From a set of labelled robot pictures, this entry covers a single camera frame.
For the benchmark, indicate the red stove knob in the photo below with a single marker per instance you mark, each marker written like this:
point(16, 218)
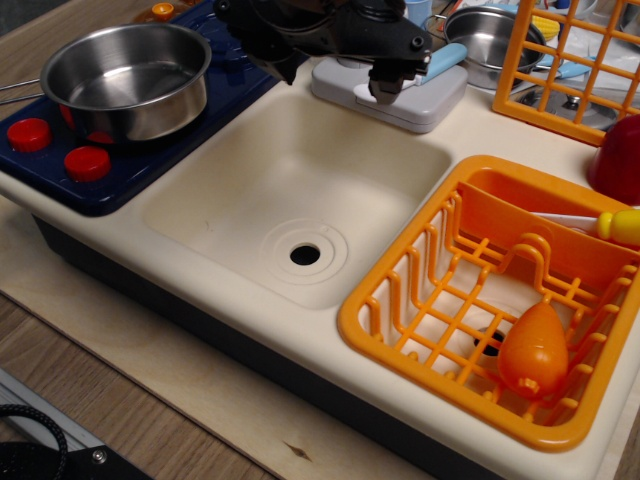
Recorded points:
point(29, 135)
point(87, 164)

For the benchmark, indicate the light blue plastic spoon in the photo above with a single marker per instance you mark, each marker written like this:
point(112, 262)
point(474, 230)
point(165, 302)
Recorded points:
point(443, 59)

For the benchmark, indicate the orange upright grid rack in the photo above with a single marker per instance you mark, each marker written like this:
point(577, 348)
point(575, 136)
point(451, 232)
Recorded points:
point(558, 85)

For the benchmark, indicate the steel pot in background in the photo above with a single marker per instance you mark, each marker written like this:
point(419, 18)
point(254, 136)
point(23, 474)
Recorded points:
point(486, 31)

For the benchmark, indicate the red plastic cup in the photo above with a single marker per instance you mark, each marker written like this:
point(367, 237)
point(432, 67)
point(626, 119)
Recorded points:
point(614, 171)

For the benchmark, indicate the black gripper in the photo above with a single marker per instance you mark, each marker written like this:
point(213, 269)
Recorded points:
point(377, 32)

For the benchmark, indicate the light wooden base board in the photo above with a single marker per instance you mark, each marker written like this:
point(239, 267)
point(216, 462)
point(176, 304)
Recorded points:
point(172, 405)

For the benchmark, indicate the steel pan on stove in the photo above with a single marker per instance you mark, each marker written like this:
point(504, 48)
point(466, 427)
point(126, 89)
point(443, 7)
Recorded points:
point(129, 83)

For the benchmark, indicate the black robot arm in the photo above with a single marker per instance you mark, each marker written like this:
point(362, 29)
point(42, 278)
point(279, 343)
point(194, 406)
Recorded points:
point(275, 35)

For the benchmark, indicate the orange plastic carrot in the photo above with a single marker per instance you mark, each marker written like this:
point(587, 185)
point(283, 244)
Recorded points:
point(533, 359)

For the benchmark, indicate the yellow handled white utensil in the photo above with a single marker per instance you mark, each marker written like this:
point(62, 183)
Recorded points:
point(620, 227)

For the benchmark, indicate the dark blue toy stove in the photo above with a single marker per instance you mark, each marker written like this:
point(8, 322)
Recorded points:
point(234, 83)

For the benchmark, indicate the cream toy sink unit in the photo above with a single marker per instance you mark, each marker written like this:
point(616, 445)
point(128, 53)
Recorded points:
point(253, 242)

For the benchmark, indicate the black bracket with screw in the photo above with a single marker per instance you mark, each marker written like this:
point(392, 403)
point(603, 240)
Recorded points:
point(23, 460)

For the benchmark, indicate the red stove knob left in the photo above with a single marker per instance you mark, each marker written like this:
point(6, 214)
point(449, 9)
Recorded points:
point(29, 135)

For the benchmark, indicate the grey toy faucet base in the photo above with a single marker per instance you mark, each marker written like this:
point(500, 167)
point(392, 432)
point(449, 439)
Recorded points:
point(418, 109)

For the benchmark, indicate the orange dish drainer basket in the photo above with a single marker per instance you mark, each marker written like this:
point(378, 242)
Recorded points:
point(483, 249)

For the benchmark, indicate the red stove knob right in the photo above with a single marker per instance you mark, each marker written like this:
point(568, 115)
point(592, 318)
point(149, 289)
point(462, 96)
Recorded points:
point(87, 164)

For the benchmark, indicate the yellow toy corn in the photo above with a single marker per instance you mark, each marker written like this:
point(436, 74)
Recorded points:
point(550, 29)

